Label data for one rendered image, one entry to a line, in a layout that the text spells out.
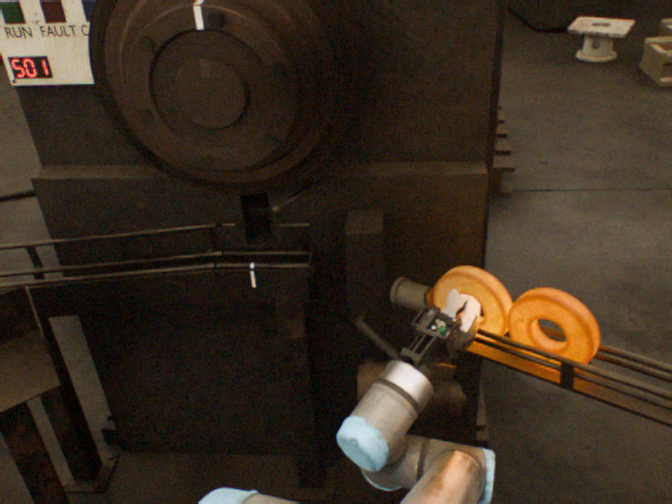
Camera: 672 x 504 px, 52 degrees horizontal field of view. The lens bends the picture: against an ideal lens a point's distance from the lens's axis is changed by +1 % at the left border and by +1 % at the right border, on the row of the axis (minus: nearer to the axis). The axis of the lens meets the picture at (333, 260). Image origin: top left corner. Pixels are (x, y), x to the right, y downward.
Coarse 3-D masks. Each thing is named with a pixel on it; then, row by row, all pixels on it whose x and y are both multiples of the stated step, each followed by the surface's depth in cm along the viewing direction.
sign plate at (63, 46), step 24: (0, 0) 128; (24, 0) 128; (48, 0) 127; (72, 0) 127; (0, 24) 131; (24, 24) 130; (48, 24) 130; (72, 24) 130; (0, 48) 134; (24, 48) 133; (48, 48) 133; (72, 48) 132; (24, 72) 136; (48, 72) 135; (72, 72) 135
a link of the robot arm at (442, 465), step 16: (432, 448) 116; (448, 448) 115; (464, 448) 115; (480, 448) 116; (432, 464) 112; (448, 464) 102; (464, 464) 104; (480, 464) 111; (432, 480) 90; (448, 480) 92; (464, 480) 96; (480, 480) 107; (416, 496) 82; (432, 496) 82; (448, 496) 85; (464, 496) 91; (480, 496) 112
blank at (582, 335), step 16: (544, 288) 116; (528, 304) 117; (544, 304) 114; (560, 304) 112; (576, 304) 113; (512, 320) 121; (528, 320) 118; (560, 320) 114; (576, 320) 112; (592, 320) 113; (512, 336) 123; (528, 336) 120; (544, 336) 121; (576, 336) 113; (592, 336) 112; (528, 352) 122; (560, 352) 117; (576, 352) 115; (592, 352) 113; (576, 368) 116
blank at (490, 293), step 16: (448, 272) 127; (464, 272) 124; (480, 272) 123; (448, 288) 127; (464, 288) 125; (480, 288) 122; (496, 288) 121; (480, 304) 124; (496, 304) 121; (512, 304) 123; (480, 320) 128; (496, 320) 123; (480, 336) 128
